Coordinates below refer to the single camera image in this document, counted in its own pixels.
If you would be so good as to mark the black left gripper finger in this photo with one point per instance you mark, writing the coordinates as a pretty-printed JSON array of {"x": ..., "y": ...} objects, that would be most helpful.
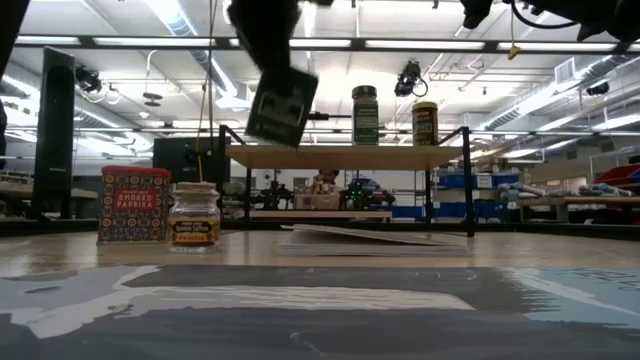
[{"x": 265, "y": 30}]

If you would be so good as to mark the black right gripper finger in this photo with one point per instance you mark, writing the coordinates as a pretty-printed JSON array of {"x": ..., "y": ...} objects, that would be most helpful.
[{"x": 475, "y": 12}]

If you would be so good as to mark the dark green oregano tin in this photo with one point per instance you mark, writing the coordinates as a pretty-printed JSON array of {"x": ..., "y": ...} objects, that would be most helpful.
[{"x": 280, "y": 112}]

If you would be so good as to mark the yellow-lidded spice jar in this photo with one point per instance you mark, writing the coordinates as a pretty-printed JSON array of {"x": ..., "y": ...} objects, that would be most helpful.
[{"x": 425, "y": 125}]

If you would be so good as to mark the green-lidded spice jar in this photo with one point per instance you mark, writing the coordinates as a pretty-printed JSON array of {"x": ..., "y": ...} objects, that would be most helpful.
[{"x": 365, "y": 120}]

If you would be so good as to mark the saffron glass jar with cork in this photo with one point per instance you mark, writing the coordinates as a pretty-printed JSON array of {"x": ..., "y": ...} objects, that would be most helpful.
[{"x": 194, "y": 225}]

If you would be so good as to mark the red smoked paprika tin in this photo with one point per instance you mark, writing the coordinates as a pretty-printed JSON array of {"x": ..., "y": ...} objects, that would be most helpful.
[{"x": 134, "y": 205}]

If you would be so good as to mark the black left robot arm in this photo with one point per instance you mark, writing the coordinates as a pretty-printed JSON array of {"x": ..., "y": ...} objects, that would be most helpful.
[{"x": 10, "y": 30}]

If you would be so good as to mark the black overhead crossbar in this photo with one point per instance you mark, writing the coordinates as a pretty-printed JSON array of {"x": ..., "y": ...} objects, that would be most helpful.
[{"x": 450, "y": 40}]

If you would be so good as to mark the yellow hanging tag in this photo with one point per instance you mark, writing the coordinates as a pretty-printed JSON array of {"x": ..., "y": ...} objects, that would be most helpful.
[{"x": 514, "y": 51}]

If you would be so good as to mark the black monitor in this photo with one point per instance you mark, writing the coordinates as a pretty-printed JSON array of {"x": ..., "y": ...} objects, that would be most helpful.
[{"x": 175, "y": 160}]

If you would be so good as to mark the red storage bin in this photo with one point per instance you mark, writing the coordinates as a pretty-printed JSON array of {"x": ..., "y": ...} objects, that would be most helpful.
[{"x": 620, "y": 176}]

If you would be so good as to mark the person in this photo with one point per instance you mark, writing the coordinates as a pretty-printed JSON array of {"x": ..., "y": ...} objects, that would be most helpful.
[{"x": 327, "y": 180}]

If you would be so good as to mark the black background robot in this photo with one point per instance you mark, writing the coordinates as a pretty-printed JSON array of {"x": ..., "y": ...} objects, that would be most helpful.
[{"x": 272, "y": 195}]

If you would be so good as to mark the blue storage bin rack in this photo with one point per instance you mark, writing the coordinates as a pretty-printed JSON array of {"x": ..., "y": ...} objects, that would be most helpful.
[{"x": 455, "y": 181}]

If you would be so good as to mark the cardboard box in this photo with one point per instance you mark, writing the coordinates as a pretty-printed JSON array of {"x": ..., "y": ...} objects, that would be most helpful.
[{"x": 317, "y": 201}]

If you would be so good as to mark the background workbench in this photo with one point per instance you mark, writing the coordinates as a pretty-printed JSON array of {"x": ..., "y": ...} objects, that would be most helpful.
[{"x": 575, "y": 201}]

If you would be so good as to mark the background wooden table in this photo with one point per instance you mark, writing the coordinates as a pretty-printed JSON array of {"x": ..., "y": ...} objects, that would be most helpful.
[{"x": 320, "y": 214}]

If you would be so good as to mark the background robot with green lights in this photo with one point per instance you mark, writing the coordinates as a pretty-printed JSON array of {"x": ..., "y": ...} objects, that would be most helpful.
[{"x": 365, "y": 195}]

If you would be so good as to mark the Acadia picture book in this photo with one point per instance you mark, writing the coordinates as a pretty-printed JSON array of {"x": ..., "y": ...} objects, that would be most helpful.
[{"x": 370, "y": 245}]

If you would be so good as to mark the black upright pillar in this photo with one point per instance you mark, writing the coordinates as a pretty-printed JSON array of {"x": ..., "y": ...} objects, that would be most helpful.
[{"x": 52, "y": 140}]

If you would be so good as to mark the background side table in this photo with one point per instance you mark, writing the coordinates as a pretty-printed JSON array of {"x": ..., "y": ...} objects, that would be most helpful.
[{"x": 85, "y": 193}]

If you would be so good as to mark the Yellowstone picture book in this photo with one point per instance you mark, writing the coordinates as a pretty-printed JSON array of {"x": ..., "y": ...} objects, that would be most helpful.
[{"x": 300, "y": 320}]

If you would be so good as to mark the wooden shelf with black frame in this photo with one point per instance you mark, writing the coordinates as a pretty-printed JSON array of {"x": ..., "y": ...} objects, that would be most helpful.
[{"x": 345, "y": 157}]

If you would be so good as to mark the black aluminium table frame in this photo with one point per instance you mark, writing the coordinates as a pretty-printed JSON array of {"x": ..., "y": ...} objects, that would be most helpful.
[{"x": 550, "y": 229}]

